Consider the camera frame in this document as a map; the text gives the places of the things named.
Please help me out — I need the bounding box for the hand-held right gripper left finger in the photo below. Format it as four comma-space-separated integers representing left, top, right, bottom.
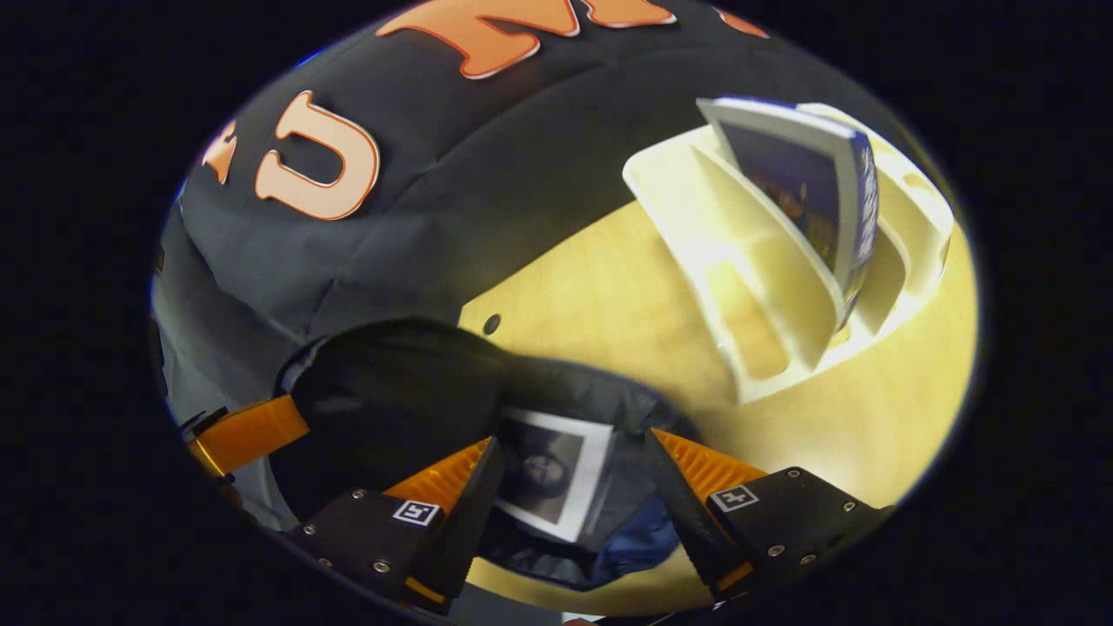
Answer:
283, 437, 505, 615

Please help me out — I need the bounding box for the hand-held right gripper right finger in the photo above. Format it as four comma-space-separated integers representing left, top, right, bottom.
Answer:
643, 428, 892, 601

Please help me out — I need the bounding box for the grey cover book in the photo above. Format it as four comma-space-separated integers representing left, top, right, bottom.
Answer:
494, 407, 616, 544

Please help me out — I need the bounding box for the blue schoolbag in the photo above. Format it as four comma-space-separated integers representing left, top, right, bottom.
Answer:
270, 317, 707, 593

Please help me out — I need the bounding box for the white bookshelf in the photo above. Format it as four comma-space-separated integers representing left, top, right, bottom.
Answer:
623, 103, 956, 405

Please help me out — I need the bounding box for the blue cover book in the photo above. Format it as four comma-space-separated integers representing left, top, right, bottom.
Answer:
697, 96, 880, 331

